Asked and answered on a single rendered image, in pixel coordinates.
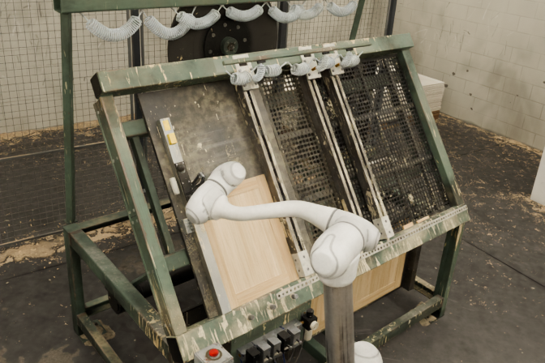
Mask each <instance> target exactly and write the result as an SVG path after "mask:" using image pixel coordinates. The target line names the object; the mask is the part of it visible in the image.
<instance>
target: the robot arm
mask: <svg viewBox="0 0 545 363"><path fill-rule="evenodd" d="M245 176H246V170H245V169H244V167H243V166H242V165H241V164H240V163H239V162H237V161H230V162H226V163H224V164H221V165H219V166H218V167H216V168H215V169H214V170H213V171H212V172H210V173H208V174H207V175H206V176H204V172H201V173H198V174H197V177H196V178H195V180H194V181H193V182H192V183H191V185H192V187H191V188H190V191H189V192H186V196H189V195H191V198H190V199H189V201H188V203H187V205H186V216H187V218H188V220H189V221H190V222H192V223H193V224H203V223H206V222H207V221H208V220H219V219H220V218H222V219H227V220H234V221H249V220H265V219H273V218H281V217H298V218H302V219H304V220H307V221H308V222H310V223H311V224H313V225H315V226H316V227H317V228H319V229H320V230H322V231H323V233H322V234H321V235H320V236H319V238H318V239H317V240H316V241H315V243H314V245H313V246H312V248H311V253H310V264H311V267H312V269H313V271H314V272H315V273H316V274H317V275H318V277H319V279H320V281H321V282H322V283H323V289H324V323H325V340H326V358H327V363H383V361H382V357H381V355H380V352H379V350H378V349H377V348H376V347H375V346H374V345H373V344H370V343H368V342H365V341H359V342H356V343H355V342H354V307H353V281H354V279H355V277H356V274H357V269H358V261H359V258H360V253H361V252H362V251H365V252H368V251H373V250H374V249H376V247H377V246H378V243H379V239H380V232H379V229H378V228H377V227H376V226H375V225H373V224H372V223H371V222H369V221H368V220H365V219H363V218H362V217H360V216H356V215H355V214H353V213H350V212H348V211H342V210H340V209H337V208H334V207H326V206H322V205H319V204H315V203H309V202H304V201H295V200H294V201H282V202H276V203H266V204H260V205H255V206H249V207H236V206H234V205H232V204H230V203H229V202H228V198H227V195H228V194H229V193H230V192H232V191H233V190H234V189H235V188H237V186H238V185H240V184H241V183H242V181H243V180H244V178H245ZM200 180H201V182H200V184H198V183H199V181H200ZM197 184H198V185H197Z"/></svg>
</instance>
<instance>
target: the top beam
mask: <svg viewBox="0 0 545 363"><path fill-rule="evenodd" d="M369 41H371V43H372V45H370V46H364V47H358V48H353V50H352V51H350V52H351V53H352V54H353V55H357V56H358V55H359V54H360V53H361V52H362V51H363V52H362V54H361V55H360V56H359V59H360V58H370V57H375V56H381V55H386V54H391V53H398V52H400V51H402V50H404V49H411V48H412V47H414V43H413V41H412V38H411V35H410V34H409V33H403V34H397V35H390V36H378V37H371V38H364V39H357V40H351V41H338V42H332V43H334V44H335V46H338V45H350V44H356V43H363V42H369ZM332 43H324V44H318V45H305V46H299V47H292V48H285V49H273V50H266V51H259V52H253V53H240V54H233V55H226V56H220V57H213V58H201V59H194V60H187V61H180V62H167V63H161V64H154V65H147V66H135V67H128V68H122V69H115V70H103V71H98V72H97V73H96V74H95V75H94V76H93V77H92V78H91V79H90V82H91V85H92V89H93V91H94V94H95V97H96V99H98V100H99V97H100V96H105V95H110V94H112V95H113V97H115V96H125V95H130V94H136V93H141V92H150V91H156V90H161V89H167V88H177V87H182V86H187V85H193V84H198V83H208V82H214V81H219V80H225V79H230V75H228V74H227V73H226V72H225V71H226V70H227V71H228V72H229V73H230V74H231V75H232V74H233V73H235V72H237V70H236V68H235V65H234V64H233V65H228V66H223V65H222V62H223V61H225V60H231V59H233V58H232V56H234V55H241V54H248V57H249V58H250V57H256V56H263V55H269V54H275V53H288V52H294V51H298V48H300V47H307V46H311V48H312V49H318V48H323V47H322V45H326V44H332ZM348 52H349V51H346V49H341V50H337V53H338V54H341V55H342V56H343V57H345V56H346V54H347V53H348ZM265 61H266V63H262V65H264V66H267V65H273V64H278V65H279V66H282V65H283V64H284V63H285V62H287V63H286V64H285V65H284V66H283V67H282V68H281V70H290V68H291V66H290V65H289V64H288V62H289V63H290V64H291V65H293V64H296V63H298V64H301V63H302V60H301V58H300V55H298V56H293V57H287V58H275V59H269V60H265Z"/></svg>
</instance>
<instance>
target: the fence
mask: <svg viewBox="0 0 545 363"><path fill-rule="evenodd" d="M165 120H168V122H169V124H170V129H171V130H167V131H165V127H164V125H163V122H162V121H165ZM157 125H158V128H159V131H160V133H161V137H162V140H163V144H164V146H165V150H166V153H167V156H168V158H169V161H170V165H171V168H172V171H173V174H174V177H175V178H176V181H177V184H178V188H179V192H180V196H181V199H182V203H183V206H184V208H185V210H186V205H187V201H186V198H185V195H184V193H183V190H182V186H181V183H180V181H179V177H178V173H177V170H176V168H175V165H174V164H175V163H178V162H181V161H183V160H182V156H181V152H180V150H179V147H178V143H176V144H172V145H170V143H169V140H168V138H167V134H171V133H173V132H174V131H173V128H172V126H171V123H170V118H169V117H168V118H163V119H160V120H158V121H157ZM192 225H193V228H194V230H195V231H194V232H193V236H194V238H195V243H196V246H197V249H198V251H199V254H200V258H201V261H202V264H203V266H204V271H205V274H206V276H207V279H208V283H209V286H210V289H211V291H212V296H213V299H214V301H215V304H216V307H217V311H218V313H219V314H226V313H228V312H230V311H231V310H232V309H231V307H230V303H229V300H228V297H227V295H226V292H225V288H224V285H223V283H222V280H221V275H220V272H219V270H218V267H217V263H216V260H215V258H214V255H213V252H212V247H211V245H210V242H209V239H208V235H207V233H206V230H205V227H204V224H193V223H192Z"/></svg>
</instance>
